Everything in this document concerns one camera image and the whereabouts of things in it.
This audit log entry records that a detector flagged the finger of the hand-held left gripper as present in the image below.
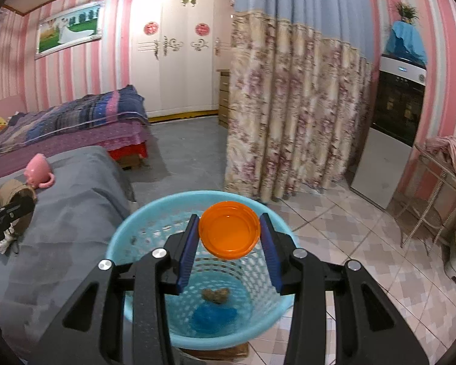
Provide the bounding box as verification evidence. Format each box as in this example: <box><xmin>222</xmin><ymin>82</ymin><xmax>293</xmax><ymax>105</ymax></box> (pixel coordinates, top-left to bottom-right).
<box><xmin>0</xmin><ymin>197</ymin><xmax>36</xmax><ymax>224</ymax></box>

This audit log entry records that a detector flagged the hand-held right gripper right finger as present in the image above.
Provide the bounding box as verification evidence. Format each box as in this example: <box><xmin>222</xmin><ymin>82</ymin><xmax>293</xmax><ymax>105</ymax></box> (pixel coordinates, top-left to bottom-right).
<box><xmin>259</xmin><ymin>213</ymin><xmax>428</xmax><ymax>365</ymax></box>

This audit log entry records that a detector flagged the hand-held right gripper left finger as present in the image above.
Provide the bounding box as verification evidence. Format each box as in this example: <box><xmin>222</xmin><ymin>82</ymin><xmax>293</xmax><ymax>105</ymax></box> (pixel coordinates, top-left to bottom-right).
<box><xmin>34</xmin><ymin>215</ymin><xmax>200</xmax><ymax>365</ymax></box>

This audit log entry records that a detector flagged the orange plastic lid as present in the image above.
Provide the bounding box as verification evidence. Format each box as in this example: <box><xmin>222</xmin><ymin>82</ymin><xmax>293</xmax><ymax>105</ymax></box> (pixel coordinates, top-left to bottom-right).
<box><xmin>198</xmin><ymin>201</ymin><xmax>261</xmax><ymax>260</ymax></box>

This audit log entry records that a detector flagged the light blue plastic basket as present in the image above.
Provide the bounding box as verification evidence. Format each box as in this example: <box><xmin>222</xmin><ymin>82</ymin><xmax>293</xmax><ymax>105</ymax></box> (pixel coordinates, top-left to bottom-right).
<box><xmin>106</xmin><ymin>190</ymin><xmax>299</xmax><ymax>350</ymax></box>

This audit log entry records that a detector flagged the brown phone case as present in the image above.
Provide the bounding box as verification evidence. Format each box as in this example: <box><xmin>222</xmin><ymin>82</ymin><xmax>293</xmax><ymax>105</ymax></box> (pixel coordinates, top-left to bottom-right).
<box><xmin>0</xmin><ymin>180</ymin><xmax>36</xmax><ymax>236</ymax></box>

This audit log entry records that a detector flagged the white crumpled paper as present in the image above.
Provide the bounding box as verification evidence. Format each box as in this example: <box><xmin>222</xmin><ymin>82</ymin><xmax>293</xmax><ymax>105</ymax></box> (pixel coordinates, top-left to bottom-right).
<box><xmin>0</xmin><ymin>230</ymin><xmax>20</xmax><ymax>255</ymax></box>

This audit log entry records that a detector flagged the pink plastic toy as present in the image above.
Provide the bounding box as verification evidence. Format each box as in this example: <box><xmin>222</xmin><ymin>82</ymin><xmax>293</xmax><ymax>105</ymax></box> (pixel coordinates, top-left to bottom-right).
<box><xmin>25</xmin><ymin>153</ymin><xmax>56</xmax><ymax>189</ymax></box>

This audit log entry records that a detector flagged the brown crumpled scrap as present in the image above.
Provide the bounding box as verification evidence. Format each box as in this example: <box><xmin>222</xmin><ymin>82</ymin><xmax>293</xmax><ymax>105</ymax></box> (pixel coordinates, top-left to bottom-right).
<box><xmin>201</xmin><ymin>288</ymin><xmax>232</xmax><ymax>305</ymax></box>

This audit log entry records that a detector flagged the blue crumpled wrapper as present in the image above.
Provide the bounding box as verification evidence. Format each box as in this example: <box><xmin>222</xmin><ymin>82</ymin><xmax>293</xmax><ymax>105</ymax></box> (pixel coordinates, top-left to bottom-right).
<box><xmin>193</xmin><ymin>304</ymin><xmax>238</xmax><ymax>333</ymax></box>

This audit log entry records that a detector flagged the blue and purple striped quilt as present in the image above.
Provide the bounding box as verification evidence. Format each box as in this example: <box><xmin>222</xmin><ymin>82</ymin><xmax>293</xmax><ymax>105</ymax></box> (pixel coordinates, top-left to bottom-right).
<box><xmin>0</xmin><ymin>85</ymin><xmax>150</xmax><ymax>160</ymax></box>

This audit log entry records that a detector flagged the bed with purple sheet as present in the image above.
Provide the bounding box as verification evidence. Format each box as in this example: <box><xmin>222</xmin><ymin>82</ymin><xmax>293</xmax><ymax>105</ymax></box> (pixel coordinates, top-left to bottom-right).
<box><xmin>0</xmin><ymin>85</ymin><xmax>150</xmax><ymax>184</ymax></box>

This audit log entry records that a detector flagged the floral curtain with blue band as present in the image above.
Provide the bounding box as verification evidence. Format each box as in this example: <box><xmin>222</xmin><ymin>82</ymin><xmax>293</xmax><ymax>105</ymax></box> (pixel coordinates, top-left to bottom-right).
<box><xmin>223</xmin><ymin>0</ymin><xmax>375</xmax><ymax>204</ymax></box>

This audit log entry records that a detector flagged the wooden desk with drawers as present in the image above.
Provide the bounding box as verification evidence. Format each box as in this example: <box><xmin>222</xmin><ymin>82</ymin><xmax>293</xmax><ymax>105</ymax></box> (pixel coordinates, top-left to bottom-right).
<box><xmin>216</xmin><ymin>68</ymin><xmax>232</xmax><ymax>128</ymax></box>

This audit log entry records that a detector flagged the white refrigerator with dark door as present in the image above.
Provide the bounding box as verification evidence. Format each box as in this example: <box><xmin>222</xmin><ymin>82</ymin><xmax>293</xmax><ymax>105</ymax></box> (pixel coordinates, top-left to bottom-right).
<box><xmin>350</xmin><ymin>53</ymin><xmax>428</xmax><ymax>212</ymax></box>

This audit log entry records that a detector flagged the white wardrobe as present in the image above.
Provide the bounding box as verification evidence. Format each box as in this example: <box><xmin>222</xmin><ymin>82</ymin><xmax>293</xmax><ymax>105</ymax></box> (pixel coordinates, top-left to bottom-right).
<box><xmin>129</xmin><ymin>0</ymin><xmax>233</xmax><ymax>119</ymax></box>

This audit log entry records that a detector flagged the pink striped cloth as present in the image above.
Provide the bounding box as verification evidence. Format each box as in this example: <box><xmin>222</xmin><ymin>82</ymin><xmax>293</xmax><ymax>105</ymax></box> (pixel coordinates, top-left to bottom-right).
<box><xmin>423</xmin><ymin>135</ymin><xmax>456</xmax><ymax>199</ymax></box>

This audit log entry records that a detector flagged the blue cloth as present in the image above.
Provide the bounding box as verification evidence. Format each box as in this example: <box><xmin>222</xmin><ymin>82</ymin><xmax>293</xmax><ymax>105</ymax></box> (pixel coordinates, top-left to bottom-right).
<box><xmin>384</xmin><ymin>21</ymin><xmax>428</xmax><ymax>66</ymax></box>

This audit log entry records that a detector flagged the potted plant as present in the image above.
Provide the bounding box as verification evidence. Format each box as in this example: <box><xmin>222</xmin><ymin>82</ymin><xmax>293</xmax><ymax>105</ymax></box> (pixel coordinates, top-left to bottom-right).
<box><xmin>392</xmin><ymin>2</ymin><xmax>419</xmax><ymax>24</ymax></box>

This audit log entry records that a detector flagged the metal wire rack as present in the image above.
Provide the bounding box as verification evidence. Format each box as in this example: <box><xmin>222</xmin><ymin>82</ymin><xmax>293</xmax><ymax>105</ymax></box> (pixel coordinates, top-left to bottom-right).
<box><xmin>401</xmin><ymin>142</ymin><xmax>456</xmax><ymax>258</ymax></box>

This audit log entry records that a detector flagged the wall poster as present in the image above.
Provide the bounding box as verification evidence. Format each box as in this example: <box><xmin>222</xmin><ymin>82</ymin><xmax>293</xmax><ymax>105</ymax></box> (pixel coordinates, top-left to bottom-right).
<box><xmin>34</xmin><ymin>2</ymin><xmax>104</xmax><ymax>60</ymax></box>

